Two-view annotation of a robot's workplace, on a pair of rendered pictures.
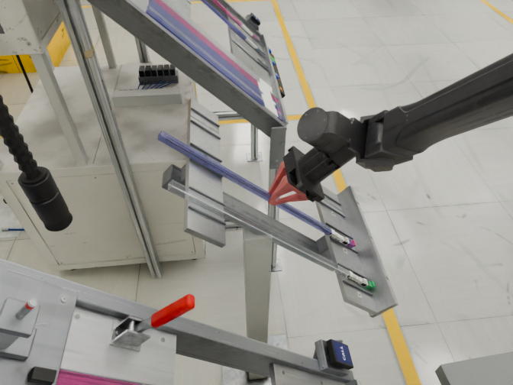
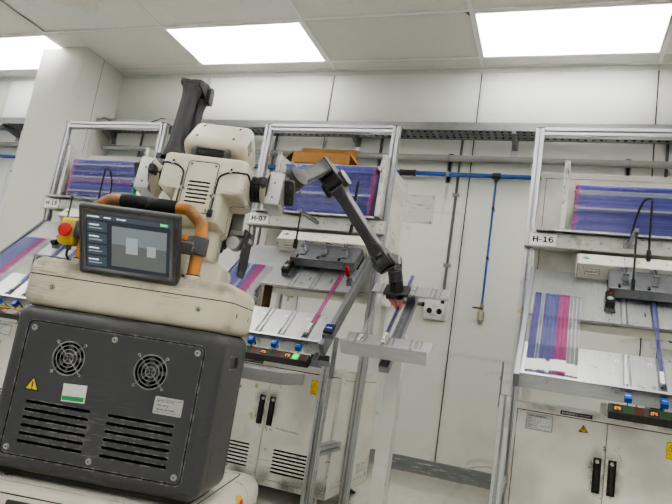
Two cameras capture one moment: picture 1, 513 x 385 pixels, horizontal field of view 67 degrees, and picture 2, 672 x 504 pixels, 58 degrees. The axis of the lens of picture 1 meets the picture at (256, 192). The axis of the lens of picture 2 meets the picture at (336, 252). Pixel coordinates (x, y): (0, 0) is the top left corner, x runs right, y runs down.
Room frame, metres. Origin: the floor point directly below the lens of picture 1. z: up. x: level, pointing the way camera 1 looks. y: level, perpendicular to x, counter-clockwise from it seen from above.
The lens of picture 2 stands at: (1.39, -2.41, 0.67)
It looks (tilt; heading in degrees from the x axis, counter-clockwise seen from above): 10 degrees up; 117
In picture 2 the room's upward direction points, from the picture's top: 9 degrees clockwise
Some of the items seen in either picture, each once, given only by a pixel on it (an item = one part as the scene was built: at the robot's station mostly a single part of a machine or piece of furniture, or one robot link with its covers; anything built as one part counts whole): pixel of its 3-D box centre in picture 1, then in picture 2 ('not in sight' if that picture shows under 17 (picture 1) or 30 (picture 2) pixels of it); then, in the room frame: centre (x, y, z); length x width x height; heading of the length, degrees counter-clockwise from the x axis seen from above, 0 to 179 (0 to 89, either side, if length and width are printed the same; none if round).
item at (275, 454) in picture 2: not in sight; (290, 424); (-0.14, 0.43, 0.31); 0.70 x 0.65 x 0.62; 6
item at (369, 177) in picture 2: not in sight; (330, 191); (-0.07, 0.31, 1.52); 0.51 x 0.13 x 0.27; 6
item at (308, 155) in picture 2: not in sight; (337, 158); (-0.21, 0.60, 1.82); 0.68 x 0.30 x 0.20; 6
